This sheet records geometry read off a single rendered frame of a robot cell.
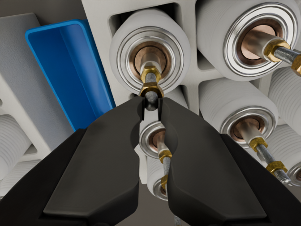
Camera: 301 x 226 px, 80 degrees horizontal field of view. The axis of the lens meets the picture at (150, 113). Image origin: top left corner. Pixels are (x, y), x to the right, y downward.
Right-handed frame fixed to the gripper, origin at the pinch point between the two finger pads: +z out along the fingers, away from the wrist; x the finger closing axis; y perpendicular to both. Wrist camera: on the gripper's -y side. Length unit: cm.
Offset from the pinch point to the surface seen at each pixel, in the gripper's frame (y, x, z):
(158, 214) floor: 80, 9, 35
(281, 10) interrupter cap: -5.2, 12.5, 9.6
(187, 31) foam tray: -1.9, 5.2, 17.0
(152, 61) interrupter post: -0.5, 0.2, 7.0
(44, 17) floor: -0.4, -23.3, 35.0
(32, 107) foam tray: 13.2, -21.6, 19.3
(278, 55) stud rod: -2.0, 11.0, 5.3
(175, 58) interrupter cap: -0.1, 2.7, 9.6
